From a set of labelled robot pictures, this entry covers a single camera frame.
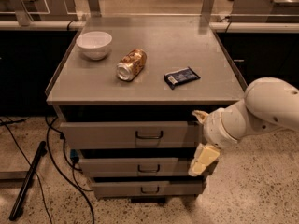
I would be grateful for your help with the gold crushed soda can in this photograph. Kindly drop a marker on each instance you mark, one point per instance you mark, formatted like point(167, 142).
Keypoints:
point(131, 65)

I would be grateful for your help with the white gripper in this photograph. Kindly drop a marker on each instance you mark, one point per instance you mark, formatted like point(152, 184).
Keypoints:
point(212, 129)

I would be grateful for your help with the grey middle drawer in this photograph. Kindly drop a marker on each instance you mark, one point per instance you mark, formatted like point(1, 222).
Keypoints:
point(135, 167)

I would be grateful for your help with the grey bottom drawer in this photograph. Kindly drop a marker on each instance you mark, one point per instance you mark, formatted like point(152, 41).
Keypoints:
point(149, 188)

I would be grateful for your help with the grey drawer cabinet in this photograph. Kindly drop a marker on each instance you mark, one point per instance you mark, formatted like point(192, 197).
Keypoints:
point(87, 91)

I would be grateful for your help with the dark blue snack packet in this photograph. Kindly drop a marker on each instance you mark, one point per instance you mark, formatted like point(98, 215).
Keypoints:
point(180, 77)

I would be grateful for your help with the black bar on floor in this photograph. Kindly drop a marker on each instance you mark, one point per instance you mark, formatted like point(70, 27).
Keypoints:
point(17, 207)

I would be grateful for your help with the white ceramic bowl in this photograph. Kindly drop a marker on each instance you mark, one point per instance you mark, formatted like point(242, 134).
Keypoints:
point(94, 45)

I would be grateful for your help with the grey top drawer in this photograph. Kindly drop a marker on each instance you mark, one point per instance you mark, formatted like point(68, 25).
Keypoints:
point(116, 135)

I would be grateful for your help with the grey drawer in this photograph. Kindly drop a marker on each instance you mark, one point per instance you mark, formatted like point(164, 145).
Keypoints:
point(149, 188)
point(135, 167)
point(116, 135)

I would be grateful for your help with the white horizontal rail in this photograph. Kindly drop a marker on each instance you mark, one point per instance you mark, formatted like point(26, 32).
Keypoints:
point(219, 27)

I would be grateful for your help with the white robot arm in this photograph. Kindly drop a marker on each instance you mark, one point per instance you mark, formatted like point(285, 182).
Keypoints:
point(267, 105)

